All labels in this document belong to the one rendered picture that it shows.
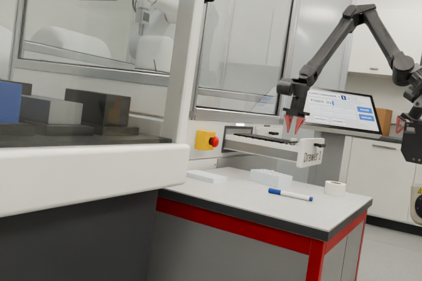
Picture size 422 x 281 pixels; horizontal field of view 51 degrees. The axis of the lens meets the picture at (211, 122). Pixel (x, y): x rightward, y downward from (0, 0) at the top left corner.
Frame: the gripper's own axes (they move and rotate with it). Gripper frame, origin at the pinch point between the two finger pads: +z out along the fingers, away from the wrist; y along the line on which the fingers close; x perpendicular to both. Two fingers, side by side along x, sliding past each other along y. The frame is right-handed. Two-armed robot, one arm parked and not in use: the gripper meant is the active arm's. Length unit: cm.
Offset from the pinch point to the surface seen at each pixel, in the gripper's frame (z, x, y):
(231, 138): 7.8, 14.1, 20.0
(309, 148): 4.4, 8.3, -11.0
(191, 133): 6.7, 41.1, 23.6
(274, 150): 8.2, 14.9, 0.8
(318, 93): -22, -95, 18
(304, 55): -53, -161, 52
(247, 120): -0.4, -5.0, 22.6
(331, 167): 21, -100, 0
